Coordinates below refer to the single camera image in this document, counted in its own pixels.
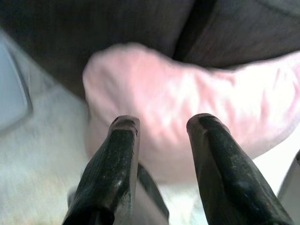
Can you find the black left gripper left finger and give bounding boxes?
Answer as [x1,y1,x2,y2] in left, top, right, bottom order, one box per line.
[62,115,141,225]

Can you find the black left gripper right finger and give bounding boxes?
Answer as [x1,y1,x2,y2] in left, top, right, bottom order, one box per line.
[186,113,295,225]

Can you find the pale pink plush pillow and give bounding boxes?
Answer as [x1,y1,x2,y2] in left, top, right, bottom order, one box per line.
[82,43,300,186]

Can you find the dark grey fabric sofa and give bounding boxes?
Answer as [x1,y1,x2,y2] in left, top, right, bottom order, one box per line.
[0,0,300,101]

